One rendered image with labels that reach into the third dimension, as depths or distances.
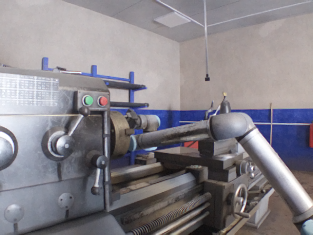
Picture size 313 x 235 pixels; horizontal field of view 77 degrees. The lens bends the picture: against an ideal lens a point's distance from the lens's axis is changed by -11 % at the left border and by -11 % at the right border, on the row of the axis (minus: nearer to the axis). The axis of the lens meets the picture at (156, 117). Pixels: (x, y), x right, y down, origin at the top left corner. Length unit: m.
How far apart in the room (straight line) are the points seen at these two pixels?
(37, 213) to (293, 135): 5.05
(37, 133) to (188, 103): 5.87
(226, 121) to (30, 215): 0.80
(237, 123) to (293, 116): 4.33
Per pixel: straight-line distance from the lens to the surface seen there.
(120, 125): 1.03
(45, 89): 0.70
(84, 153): 0.75
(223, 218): 1.40
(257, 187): 2.45
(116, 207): 0.92
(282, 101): 5.34
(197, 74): 6.29
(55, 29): 4.48
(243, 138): 1.07
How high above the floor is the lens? 1.19
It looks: level
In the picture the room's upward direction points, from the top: straight up
